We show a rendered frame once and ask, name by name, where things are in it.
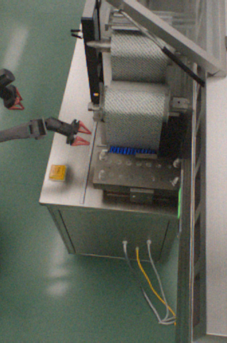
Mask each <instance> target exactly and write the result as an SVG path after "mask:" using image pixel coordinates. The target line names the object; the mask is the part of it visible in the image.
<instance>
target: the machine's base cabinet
mask: <svg viewBox="0 0 227 343"><path fill-rule="evenodd" d="M47 207H48V210H49V212H50V214H51V216H52V219H53V221H54V223H55V225H56V228H57V230H58V232H59V234H60V237H61V239H62V241H63V243H64V246H65V248H66V250H67V251H68V253H69V254H73V255H85V256H92V257H104V258H111V259H123V260H126V259H125V255H124V250H123V244H122V243H123V241H127V256H128V258H129V260H130V261H138V259H137V251H136V250H135V249H136V247H139V251H138V254H139V261H142V262H143V263H151V260H150V258H149V251H148V244H147V241H151V244H150V251H151V258H152V260H153V263H155V264H164V265H166V264H167V260H168V258H169V254H170V252H171V248H172V246H173V242H174V240H175V236H176V234H177V227H178V219H176V218H162V217H155V216H142V215H134V214H121V213H114V212H99V211H92V210H79V209H71V208H58V207H50V206H47Z"/></svg>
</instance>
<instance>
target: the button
mask: <svg viewBox="0 0 227 343"><path fill-rule="evenodd" d="M65 170H66V167H65V165H51V168H50V173H49V178H50V179H55V180H63V179H64V174H65Z"/></svg>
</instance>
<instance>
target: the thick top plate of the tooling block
mask: <svg viewBox="0 0 227 343"><path fill-rule="evenodd" d="M100 153H101V152H97V156H96V165H95V170H94V177H93V182H92V183H93V188H94V189H101V190H115V191H122V192H130V188H146V189H153V194H159V195H167V196H179V186H178V187H175V186H174V185H173V180H174V179H175V178H176V177H179V178H180V175H181V167H179V168H176V167H174V165H173V162H174V161H175V159H176V158H172V157H157V161H152V160H144V159H135V157H136V155H131V154H123V153H108V154H107V156H108V159H107V160H106V161H101V160H100V159H99V155H100ZM102 170H104V171H105V172H106V174H107V179H105V180H101V179H99V178H98V174H99V172H100V171H102Z"/></svg>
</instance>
